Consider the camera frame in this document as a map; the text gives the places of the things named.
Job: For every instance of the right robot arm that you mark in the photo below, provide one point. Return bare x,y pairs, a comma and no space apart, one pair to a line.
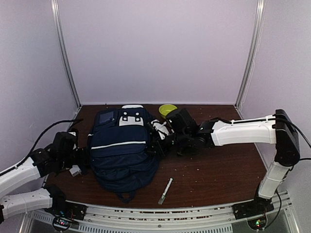
182,130

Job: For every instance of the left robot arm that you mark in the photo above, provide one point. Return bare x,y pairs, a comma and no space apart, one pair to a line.
63,154

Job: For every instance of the aluminium corner post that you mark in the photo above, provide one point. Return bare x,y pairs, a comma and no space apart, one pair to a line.
250,62
64,54

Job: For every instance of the navy blue student backpack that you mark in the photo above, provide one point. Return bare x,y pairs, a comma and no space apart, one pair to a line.
119,145

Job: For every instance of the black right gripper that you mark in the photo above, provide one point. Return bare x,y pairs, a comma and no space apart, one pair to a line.
160,144

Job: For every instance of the lime green bowl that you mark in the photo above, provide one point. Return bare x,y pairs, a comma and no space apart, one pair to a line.
166,109

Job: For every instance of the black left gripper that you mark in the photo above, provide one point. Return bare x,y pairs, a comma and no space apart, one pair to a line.
82,158

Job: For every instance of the aluminium front rail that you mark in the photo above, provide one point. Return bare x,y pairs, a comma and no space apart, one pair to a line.
205,219

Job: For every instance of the right aluminium corner post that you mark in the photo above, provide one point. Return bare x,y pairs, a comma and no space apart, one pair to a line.
250,62

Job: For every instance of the white charger with cable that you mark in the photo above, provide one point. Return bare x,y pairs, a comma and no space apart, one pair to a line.
75,170

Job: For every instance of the white green marker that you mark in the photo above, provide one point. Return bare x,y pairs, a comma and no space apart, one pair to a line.
163,196

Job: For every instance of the left aluminium corner post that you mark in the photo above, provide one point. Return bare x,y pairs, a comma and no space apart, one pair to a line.
64,54

